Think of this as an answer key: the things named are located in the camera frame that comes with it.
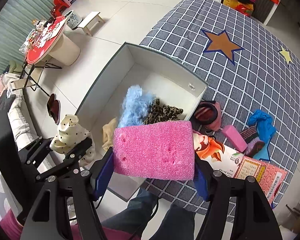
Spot person's jeans legs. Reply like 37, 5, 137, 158
102, 189, 195, 239

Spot light blue fluffy cloth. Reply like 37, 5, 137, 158
118, 85, 155, 128

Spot red plastic stool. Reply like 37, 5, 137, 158
50, 0, 69, 18

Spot cartoon printed box lid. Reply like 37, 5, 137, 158
193, 131, 287, 203

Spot leopard print cloth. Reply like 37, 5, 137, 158
143, 98, 183, 125

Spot purple striped knitted sock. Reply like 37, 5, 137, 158
240, 126, 265, 158

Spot dark red slippers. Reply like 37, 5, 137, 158
46, 93, 60, 124

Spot tan plush cloth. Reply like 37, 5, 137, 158
102, 117, 118, 151

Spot grey checked star rug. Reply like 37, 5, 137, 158
141, 0, 300, 213

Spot red round folding table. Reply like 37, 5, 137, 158
26, 16, 66, 64

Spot cream dotted scrunchie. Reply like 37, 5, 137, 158
50, 114, 93, 155

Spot yellow red gift box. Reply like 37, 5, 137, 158
223, 0, 254, 17

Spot white printed bucket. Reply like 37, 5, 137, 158
64, 10, 83, 30

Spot blue fabric cloth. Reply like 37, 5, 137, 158
247, 109, 276, 143

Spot beige cylindrical bin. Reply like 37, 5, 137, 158
48, 34, 81, 66

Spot large pink sponge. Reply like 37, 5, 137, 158
113, 121, 195, 180

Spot small white wooden stool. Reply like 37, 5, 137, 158
78, 11, 105, 36

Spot small pink sponge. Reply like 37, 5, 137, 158
222, 125, 247, 153

